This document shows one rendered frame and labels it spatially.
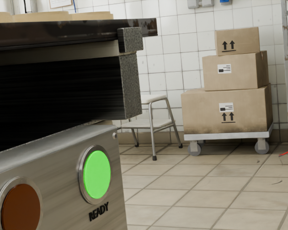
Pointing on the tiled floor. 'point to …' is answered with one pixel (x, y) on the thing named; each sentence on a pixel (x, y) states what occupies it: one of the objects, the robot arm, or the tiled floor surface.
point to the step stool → (149, 123)
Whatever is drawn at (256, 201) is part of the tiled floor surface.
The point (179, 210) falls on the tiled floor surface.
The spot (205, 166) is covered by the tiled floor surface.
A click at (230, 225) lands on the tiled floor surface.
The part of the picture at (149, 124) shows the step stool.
